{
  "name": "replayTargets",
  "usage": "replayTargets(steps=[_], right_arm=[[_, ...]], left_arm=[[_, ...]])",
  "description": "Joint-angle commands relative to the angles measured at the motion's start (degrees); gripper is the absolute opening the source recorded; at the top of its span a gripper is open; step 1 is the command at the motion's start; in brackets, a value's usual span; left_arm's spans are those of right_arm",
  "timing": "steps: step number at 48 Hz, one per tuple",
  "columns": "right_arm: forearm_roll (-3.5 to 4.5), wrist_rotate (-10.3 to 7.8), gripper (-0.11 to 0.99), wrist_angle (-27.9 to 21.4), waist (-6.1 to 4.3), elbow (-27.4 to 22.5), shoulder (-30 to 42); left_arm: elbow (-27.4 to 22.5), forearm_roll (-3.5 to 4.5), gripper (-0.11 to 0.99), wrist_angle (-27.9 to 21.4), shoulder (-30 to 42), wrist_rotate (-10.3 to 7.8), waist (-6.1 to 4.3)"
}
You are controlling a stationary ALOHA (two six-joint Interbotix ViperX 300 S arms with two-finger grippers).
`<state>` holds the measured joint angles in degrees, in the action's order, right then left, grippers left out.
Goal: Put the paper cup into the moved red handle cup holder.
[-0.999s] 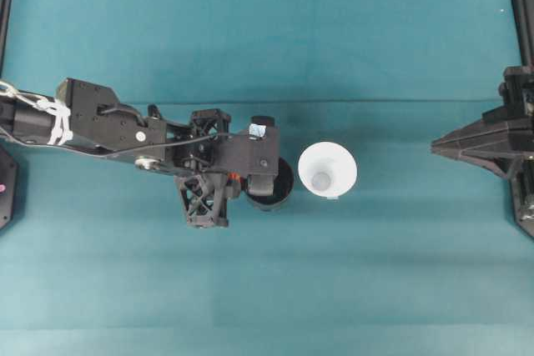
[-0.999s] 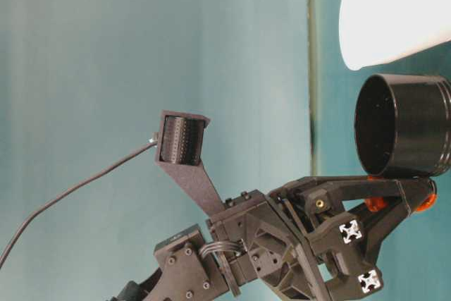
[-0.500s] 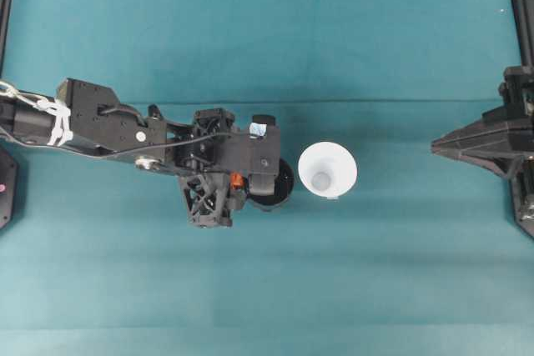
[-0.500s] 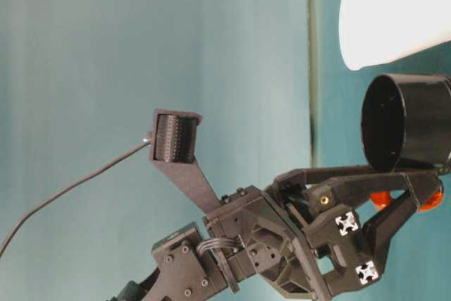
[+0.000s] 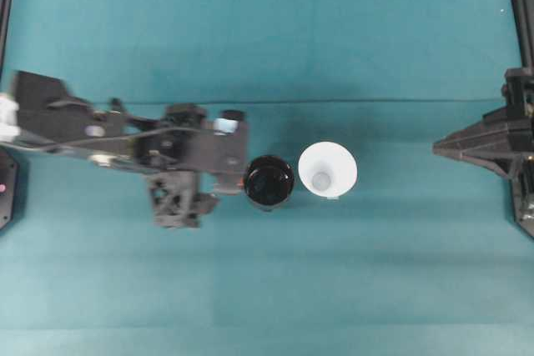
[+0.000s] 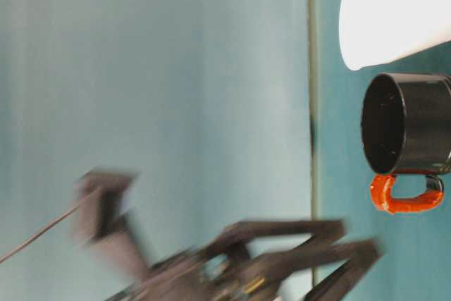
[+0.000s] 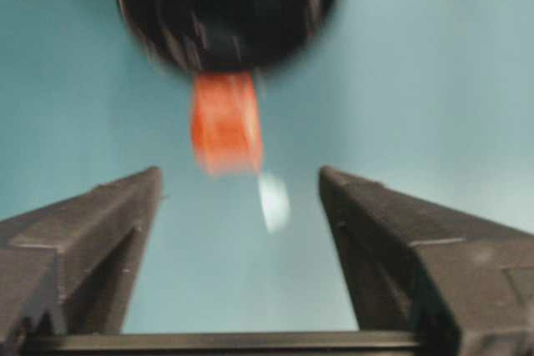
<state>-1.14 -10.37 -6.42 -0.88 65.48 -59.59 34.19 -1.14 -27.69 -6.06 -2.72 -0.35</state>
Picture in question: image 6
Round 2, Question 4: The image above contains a black cup holder red handle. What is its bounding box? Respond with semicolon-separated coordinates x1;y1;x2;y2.
359;72;451;216

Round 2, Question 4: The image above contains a white paper cup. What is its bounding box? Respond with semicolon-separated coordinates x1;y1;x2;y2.
338;0;451;72

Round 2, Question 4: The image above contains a blue-green table cloth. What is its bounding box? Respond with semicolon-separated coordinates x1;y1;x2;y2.
308;0;451;301

